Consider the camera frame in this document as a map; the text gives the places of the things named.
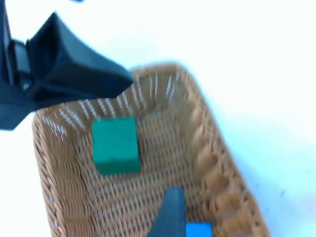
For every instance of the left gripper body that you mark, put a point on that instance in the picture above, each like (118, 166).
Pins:
(10, 74)

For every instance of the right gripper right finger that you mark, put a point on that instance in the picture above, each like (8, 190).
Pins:
(170, 214)

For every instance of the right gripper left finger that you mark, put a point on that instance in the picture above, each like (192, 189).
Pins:
(74, 69)

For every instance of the blue cube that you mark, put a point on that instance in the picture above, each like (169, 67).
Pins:
(198, 230)

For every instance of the green cube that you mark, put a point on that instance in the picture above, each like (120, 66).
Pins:
(114, 145)

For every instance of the pale brown wicker basket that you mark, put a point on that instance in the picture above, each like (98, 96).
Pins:
(158, 177)

